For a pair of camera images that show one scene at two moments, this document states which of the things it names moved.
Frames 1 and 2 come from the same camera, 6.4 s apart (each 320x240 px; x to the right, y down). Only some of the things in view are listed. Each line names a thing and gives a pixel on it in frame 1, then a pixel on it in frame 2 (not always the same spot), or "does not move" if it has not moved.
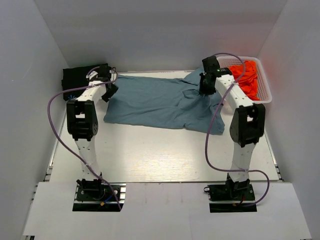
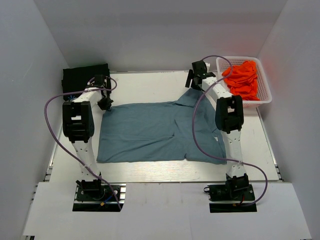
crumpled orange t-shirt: (248, 83) does not move
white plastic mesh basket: (263, 89) does not move
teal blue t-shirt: (172, 101) -> (160, 132)
